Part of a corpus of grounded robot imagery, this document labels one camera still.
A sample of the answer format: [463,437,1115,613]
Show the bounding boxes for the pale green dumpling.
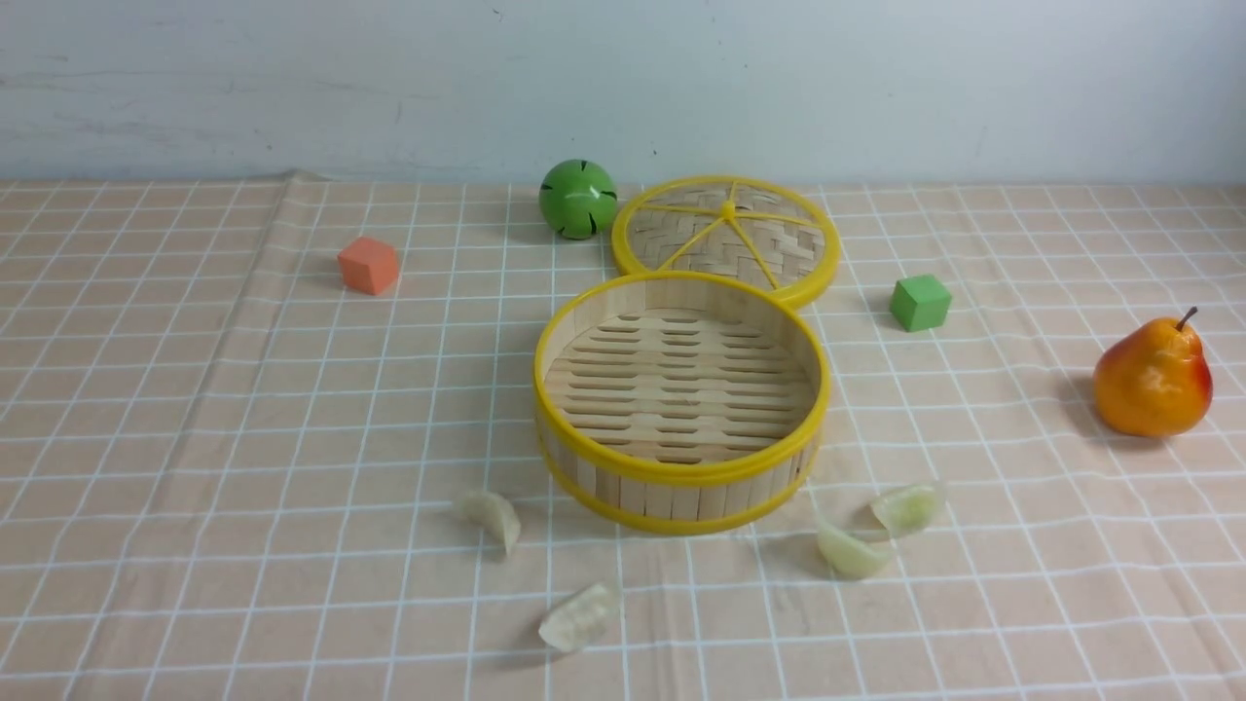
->
[868,482,946,538]
[816,520,895,580]

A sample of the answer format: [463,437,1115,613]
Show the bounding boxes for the orange cube block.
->
[336,237,401,296]

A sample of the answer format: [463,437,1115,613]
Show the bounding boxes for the bamboo steamer tray yellow rim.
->
[532,271,832,535]

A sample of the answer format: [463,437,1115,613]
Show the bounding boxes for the green toy ball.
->
[538,159,618,240]

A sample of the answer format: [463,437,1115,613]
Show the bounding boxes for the beige checkered tablecloth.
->
[1,173,1245,700]

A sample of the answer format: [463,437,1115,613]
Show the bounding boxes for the white dumpling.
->
[454,491,522,558]
[537,581,622,655]

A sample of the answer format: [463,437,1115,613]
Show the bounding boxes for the white dumpling bottom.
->
[537,581,622,655]

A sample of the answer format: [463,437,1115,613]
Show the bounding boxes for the woven bamboo steamer lid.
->
[611,174,842,308]

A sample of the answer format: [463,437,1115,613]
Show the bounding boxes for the orange yellow toy pear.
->
[1093,306,1214,440]

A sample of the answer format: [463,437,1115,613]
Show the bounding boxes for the green cube block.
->
[888,274,953,332]

